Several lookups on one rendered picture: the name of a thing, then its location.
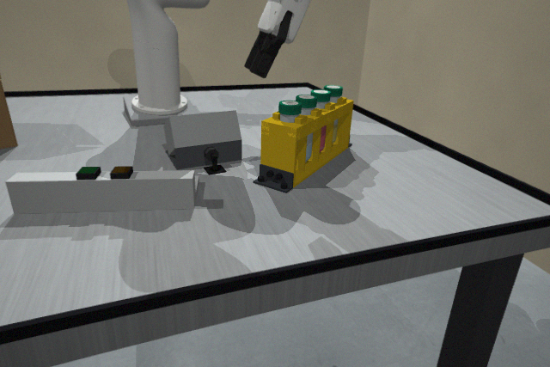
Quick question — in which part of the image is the black table edge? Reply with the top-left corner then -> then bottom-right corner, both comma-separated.
0,83 -> 550,345

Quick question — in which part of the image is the brown cardboard box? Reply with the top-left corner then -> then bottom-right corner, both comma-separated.
0,80 -> 18,149

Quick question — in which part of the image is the grey button housing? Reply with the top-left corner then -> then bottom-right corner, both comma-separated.
164,110 -> 241,174

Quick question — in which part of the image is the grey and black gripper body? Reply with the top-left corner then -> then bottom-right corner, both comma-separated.
258,0 -> 310,44

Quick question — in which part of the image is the green screw cap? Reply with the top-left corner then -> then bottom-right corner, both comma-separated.
296,95 -> 317,108
324,85 -> 343,97
310,89 -> 331,102
278,101 -> 302,115

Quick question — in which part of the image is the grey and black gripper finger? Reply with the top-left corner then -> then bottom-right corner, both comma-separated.
244,31 -> 267,70
250,10 -> 292,78

